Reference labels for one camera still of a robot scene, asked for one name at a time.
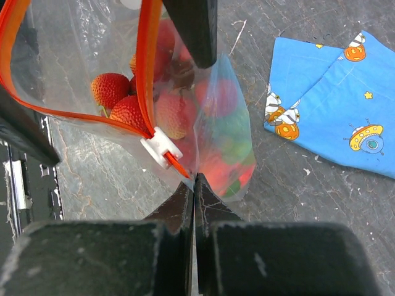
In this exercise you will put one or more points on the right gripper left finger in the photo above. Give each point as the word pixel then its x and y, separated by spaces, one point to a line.
pixel 151 256

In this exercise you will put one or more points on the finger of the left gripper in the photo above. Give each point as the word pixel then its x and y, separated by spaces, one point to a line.
pixel 196 23
pixel 18 129

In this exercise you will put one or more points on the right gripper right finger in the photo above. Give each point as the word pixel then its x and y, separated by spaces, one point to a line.
pixel 236 257

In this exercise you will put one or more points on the red berry cluster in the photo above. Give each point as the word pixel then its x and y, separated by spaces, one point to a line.
pixel 178 94

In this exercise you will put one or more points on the clear zip bag orange zipper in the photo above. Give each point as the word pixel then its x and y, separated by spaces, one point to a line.
pixel 151 76

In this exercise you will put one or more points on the green grapes bunch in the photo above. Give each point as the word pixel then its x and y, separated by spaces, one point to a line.
pixel 232 134

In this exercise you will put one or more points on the blue cartoon print cloth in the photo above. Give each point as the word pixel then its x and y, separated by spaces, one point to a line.
pixel 335 102

